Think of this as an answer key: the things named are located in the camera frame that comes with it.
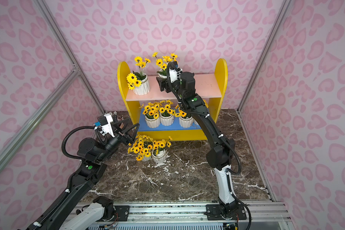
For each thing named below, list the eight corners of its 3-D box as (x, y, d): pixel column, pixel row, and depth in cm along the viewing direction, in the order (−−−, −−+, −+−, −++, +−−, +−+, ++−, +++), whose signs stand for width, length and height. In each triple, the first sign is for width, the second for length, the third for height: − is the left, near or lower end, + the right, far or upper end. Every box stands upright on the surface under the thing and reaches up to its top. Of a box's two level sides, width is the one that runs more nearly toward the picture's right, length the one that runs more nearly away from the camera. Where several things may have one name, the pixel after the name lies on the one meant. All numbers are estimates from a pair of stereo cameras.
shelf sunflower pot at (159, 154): (153, 166, 91) (149, 154, 79) (155, 148, 100) (151, 135, 87) (170, 166, 91) (169, 154, 79) (171, 148, 100) (170, 135, 87)
